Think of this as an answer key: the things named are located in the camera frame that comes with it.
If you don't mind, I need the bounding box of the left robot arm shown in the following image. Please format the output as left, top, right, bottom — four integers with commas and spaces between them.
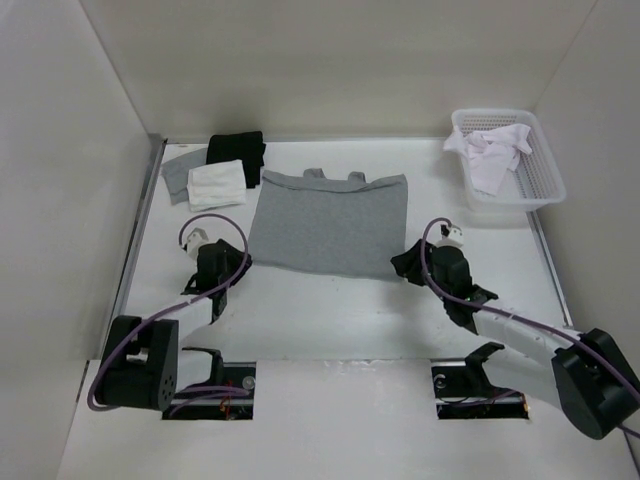
87, 239, 252, 412

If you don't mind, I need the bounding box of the folded white tank top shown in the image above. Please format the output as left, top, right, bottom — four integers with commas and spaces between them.
187, 159, 247, 212

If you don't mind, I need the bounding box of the folded black tank top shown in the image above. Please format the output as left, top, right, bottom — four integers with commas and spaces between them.
206, 131, 266, 189

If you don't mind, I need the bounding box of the grey tank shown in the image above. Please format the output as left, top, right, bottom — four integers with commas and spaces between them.
249, 168, 408, 281
161, 149, 207, 205

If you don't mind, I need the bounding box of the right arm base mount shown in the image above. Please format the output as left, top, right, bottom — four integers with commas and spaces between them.
431, 342, 529, 420

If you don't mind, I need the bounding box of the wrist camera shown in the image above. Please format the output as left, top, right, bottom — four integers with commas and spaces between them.
436, 224, 464, 249
182, 227, 210, 261

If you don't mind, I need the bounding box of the left metal table rail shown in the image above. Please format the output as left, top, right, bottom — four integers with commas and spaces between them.
98, 133, 167, 354

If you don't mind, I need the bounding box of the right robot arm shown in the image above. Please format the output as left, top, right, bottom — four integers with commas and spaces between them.
391, 241, 639, 440

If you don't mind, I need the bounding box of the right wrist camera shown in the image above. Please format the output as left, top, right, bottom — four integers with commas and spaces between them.
436, 224, 464, 249

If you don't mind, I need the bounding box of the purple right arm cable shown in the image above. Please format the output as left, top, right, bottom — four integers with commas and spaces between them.
419, 216, 640, 441

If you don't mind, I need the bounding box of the white tank top in basket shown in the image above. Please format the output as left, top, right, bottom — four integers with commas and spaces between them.
443, 123, 532, 196

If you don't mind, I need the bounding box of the white plastic laundry basket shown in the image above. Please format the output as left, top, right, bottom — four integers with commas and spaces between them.
451, 108, 566, 213

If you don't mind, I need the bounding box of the folded grey tank top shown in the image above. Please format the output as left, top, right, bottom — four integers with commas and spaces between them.
161, 149, 207, 205

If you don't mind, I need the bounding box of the right metal table rail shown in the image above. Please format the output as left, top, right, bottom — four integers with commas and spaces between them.
527, 211, 574, 327

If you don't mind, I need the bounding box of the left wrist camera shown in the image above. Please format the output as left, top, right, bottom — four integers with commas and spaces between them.
182, 227, 210, 261

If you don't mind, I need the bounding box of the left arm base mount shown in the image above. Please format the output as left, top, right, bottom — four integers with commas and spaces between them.
161, 362, 257, 421

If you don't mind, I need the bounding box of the metal table rail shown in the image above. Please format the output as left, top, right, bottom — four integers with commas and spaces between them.
98, 133, 167, 354
527, 211, 574, 327

